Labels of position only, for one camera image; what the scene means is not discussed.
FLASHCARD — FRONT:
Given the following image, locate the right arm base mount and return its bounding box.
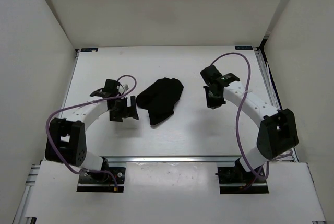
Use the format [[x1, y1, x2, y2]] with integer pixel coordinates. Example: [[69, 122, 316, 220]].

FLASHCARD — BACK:
[[216, 167, 269, 195]]

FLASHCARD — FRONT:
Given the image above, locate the blue corner label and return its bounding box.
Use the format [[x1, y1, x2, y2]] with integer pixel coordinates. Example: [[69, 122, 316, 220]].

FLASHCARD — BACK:
[[235, 45, 253, 51], [80, 48, 99, 52]]

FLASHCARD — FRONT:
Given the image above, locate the black skirt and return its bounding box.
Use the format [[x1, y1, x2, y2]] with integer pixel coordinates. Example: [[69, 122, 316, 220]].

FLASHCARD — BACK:
[[136, 77, 184, 126]]

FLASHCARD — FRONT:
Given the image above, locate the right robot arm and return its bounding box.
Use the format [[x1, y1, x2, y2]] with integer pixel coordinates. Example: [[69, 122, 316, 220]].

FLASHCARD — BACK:
[[200, 66, 299, 182]]

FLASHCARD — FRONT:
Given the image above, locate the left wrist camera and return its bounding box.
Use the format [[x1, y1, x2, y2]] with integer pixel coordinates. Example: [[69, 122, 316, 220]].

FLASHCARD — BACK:
[[102, 79, 120, 97]]

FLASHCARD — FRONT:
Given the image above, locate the aluminium frame rail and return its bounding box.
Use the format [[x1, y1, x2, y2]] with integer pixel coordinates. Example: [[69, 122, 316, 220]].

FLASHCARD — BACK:
[[106, 156, 238, 163]]

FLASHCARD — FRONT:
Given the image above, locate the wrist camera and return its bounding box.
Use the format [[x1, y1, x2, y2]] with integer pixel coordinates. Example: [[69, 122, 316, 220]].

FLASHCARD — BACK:
[[102, 79, 120, 97], [200, 65, 222, 85]]

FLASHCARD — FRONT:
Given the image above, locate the left blue corner label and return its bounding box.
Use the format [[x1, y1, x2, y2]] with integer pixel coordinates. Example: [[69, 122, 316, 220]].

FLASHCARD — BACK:
[[80, 48, 99, 52]]

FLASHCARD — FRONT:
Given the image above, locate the white front cover board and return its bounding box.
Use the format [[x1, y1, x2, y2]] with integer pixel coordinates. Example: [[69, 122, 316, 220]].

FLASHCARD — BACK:
[[26, 161, 325, 223]]

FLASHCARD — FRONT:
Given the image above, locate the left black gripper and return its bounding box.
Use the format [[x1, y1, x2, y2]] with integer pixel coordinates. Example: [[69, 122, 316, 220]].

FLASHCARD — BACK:
[[110, 96, 139, 122]]

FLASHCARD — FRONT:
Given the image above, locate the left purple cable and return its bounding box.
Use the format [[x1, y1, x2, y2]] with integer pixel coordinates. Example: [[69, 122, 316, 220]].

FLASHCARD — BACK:
[[46, 74, 138, 175]]

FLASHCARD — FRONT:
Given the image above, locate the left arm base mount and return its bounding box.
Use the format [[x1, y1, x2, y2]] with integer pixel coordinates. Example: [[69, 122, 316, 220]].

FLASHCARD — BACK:
[[77, 167, 126, 193]]

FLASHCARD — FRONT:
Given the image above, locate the right blue corner label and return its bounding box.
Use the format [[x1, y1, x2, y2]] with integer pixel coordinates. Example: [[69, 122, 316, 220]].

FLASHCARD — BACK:
[[235, 45, 253, 51]]

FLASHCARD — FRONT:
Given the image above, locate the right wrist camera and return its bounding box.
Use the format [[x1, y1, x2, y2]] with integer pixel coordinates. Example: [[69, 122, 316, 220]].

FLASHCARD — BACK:
[[200, 65, 222, 85]]

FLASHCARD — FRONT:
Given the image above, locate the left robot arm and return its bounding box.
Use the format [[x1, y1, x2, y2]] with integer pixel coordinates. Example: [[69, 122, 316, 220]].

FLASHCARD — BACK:
[[45, 90, 139, 182]]

